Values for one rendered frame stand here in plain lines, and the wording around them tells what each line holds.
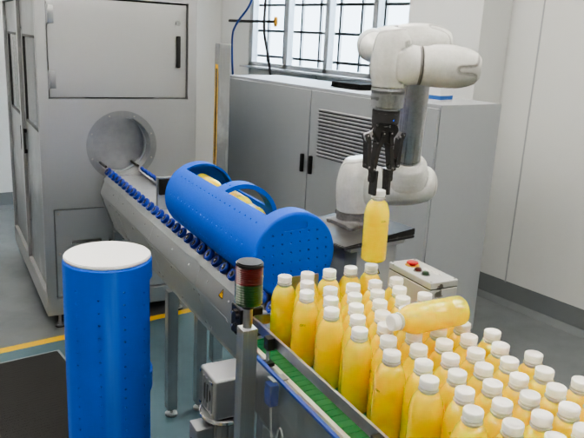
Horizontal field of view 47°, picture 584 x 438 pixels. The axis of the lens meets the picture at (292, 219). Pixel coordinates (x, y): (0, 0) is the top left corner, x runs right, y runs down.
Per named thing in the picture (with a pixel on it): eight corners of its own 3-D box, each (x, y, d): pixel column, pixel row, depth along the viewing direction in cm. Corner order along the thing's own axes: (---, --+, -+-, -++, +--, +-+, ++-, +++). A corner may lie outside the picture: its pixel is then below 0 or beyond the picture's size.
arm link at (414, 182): (378, 189, 284) (431, 188, 283) (381, 214, 272) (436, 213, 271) (391, 15, 233) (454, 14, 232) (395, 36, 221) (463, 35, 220)
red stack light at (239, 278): (255, 275, 157) (256, 259, 156) (268, 284, 151) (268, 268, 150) (230, 278, 154) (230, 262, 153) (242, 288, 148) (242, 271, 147)
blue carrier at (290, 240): (228, 222, 294) (228, 157, 286) (334, 291, 220) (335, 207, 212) (166, 230, 281) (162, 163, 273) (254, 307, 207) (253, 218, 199)
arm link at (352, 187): (335, 203, 284) (335, 152, 277) (378, 203, 283) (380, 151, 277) (336, 215, 268) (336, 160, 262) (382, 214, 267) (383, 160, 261)
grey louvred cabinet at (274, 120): (273, 246, 582) (281, 75, 544) (471, 340, 416) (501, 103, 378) (218, 255, 550) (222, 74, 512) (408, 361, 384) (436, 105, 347)
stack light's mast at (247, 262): (254, 319, 159) (256, 255, 155) (265, 329, 154) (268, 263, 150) (229, 323, 156) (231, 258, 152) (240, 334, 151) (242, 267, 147)
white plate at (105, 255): (119, 272, 203) (119, 276, 204) (166, 248, 229) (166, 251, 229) (43, 258, 212) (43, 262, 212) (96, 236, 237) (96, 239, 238)
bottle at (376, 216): (355, 256, 195) (361, 194, 190) (376, 253, 199) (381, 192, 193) (369, 264, 189) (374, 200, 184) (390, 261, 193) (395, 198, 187)
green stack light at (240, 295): (255, 295, 158) (255, 275, 157) (267, 305, 152) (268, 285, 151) (229, 299, 155) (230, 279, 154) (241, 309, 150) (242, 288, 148)
